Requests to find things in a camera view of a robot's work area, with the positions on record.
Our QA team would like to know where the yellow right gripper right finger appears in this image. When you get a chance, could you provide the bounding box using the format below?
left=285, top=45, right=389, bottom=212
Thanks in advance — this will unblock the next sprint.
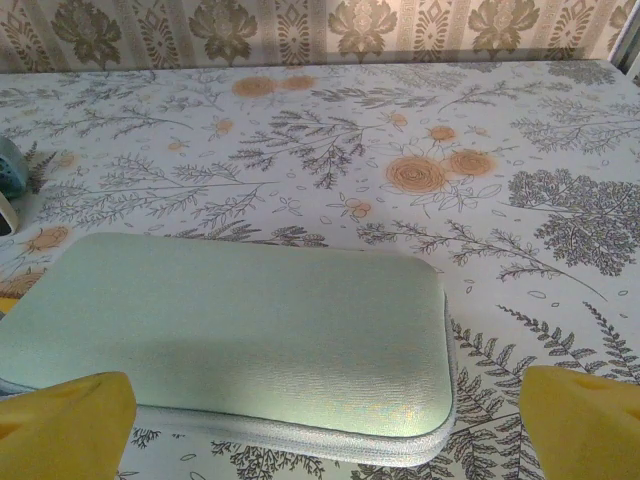
left=519, top=364, right=640, bottom=480

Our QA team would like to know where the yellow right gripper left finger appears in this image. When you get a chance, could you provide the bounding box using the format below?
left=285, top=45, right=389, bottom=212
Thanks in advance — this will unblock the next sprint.
left=0, top=370, right=139, bottom=480

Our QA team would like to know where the mint green pencil case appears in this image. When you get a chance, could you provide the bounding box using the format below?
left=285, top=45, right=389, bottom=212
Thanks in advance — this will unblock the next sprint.
left=0, top=232, right=457, bottom=464

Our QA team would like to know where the teal rounded object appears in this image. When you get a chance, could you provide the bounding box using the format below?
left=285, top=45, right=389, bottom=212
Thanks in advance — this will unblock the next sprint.
left=0, top=135, right=30, bottom=236

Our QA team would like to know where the floral tablecloth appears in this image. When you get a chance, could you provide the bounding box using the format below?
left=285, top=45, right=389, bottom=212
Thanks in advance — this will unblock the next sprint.
left=0, top=58, right=640, bottom=480

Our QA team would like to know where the aluminium corner post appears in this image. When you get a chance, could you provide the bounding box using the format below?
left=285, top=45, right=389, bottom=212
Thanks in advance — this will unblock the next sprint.
left=607, top=0, right=640, bottom=81

